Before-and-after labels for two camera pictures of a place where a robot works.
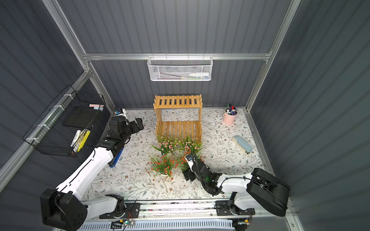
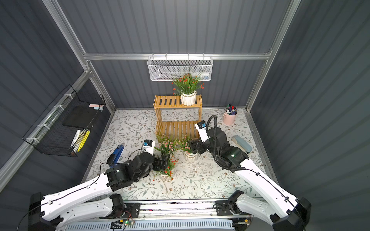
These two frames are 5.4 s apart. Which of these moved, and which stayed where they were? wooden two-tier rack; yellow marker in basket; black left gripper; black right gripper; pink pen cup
Moved: black right gripper; black left gripper
Stayed: pink pen cup; wooden two-tier rack; yellow marker in basket
